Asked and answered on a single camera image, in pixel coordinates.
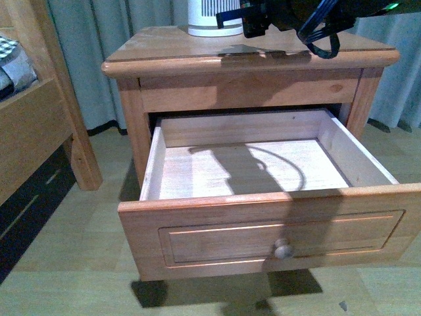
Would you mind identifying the wooden nightstand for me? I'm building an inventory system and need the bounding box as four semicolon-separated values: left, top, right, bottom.
101;26;400;180

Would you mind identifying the wooden bed frame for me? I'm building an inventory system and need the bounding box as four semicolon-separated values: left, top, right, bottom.
1;1;103;202

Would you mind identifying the checkered bed sheet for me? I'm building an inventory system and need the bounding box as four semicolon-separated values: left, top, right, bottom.
0;36;19;60

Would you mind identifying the white cylindrical air purifier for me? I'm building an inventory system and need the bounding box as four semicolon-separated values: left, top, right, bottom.
187;0;243;38

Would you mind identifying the grey mattress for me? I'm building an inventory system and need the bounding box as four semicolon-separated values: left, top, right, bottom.
1;46;37;99

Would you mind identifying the blue black cable bundle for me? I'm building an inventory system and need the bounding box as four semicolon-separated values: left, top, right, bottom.
297;0;341;60

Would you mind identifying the grey curtain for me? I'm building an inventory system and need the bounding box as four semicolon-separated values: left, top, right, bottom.
47;0;420;136

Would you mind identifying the wooden drawer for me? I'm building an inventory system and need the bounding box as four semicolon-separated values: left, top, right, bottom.
118;109;420;281

